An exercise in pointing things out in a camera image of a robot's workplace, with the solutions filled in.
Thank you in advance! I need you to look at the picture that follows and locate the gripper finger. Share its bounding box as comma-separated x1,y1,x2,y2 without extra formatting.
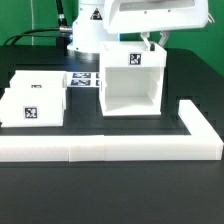
140,32,155,51
158,31,170,47

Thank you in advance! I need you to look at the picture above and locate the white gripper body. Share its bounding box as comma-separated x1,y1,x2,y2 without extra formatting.
103,0,208,34

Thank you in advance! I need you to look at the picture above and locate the white drawer cabinet box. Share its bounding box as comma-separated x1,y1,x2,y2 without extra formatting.
99,42,167,116

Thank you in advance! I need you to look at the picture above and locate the white front drawer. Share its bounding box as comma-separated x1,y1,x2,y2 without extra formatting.
0,88,66,127

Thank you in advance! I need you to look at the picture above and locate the white drawer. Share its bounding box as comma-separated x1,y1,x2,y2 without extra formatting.
9,70,67,88
0,88,66,127

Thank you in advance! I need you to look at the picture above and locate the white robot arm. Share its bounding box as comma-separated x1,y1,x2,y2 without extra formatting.
67,0,209,60

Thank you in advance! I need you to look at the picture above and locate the white rear drawer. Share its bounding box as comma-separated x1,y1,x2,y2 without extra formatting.
9,70,67,88

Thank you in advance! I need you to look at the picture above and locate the white marker sheet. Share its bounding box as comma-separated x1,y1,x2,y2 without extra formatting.
67,72,99,88

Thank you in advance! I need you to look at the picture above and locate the white L-shaped fence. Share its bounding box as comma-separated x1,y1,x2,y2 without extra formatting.
0,100,224,162

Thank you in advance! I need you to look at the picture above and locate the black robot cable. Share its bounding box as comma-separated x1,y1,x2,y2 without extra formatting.
3,0,73,47

